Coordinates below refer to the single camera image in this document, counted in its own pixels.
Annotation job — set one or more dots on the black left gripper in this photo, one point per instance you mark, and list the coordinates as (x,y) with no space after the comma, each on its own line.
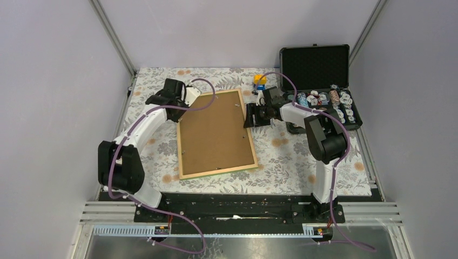
(175,117)

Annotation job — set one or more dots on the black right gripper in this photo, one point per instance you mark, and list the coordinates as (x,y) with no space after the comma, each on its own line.
(251,109)

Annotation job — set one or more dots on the green wooden picture frame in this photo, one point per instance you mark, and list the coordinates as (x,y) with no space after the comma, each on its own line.
(214,171)

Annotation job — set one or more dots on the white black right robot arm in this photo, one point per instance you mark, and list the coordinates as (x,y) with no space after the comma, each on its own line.
(327,138)

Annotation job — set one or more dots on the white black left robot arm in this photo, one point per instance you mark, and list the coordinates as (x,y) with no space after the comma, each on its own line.
(119,164)

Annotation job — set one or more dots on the yellow toy brick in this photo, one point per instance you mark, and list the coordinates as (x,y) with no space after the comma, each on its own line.
(259,79)

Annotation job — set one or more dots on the floral tablecloth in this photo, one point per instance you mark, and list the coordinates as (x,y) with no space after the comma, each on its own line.
(285,165)

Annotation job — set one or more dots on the black poker chip case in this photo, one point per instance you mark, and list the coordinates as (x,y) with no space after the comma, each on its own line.
(324,69)

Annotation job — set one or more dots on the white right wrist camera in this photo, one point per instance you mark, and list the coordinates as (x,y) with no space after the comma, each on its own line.
(260,101)

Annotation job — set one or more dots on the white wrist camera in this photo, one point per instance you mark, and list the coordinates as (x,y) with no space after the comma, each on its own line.
(191,94)
(260,101)

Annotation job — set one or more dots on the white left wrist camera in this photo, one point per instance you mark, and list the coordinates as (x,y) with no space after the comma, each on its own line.
(191,94)

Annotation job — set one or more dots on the brown frame backing board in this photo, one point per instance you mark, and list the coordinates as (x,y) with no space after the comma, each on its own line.
(214,136)

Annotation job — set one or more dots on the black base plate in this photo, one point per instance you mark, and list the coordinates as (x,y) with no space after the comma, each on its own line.
(232,214)

